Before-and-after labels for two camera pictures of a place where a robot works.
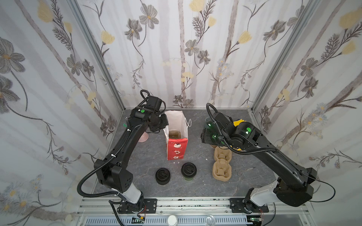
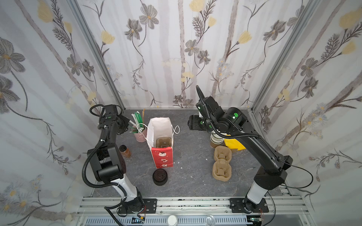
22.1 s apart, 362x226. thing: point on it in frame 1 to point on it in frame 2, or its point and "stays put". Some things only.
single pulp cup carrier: [174, 134] to [163, 141]
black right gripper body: [206, 135] to [193, 123]
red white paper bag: [176, 134] to [160, 136]
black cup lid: [188, 169] to [162, 144]
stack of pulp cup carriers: [221, 170] stays put
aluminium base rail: [103, 211] stays put
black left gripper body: [162, 122] to [123, 124]
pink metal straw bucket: [144, 137] stays put
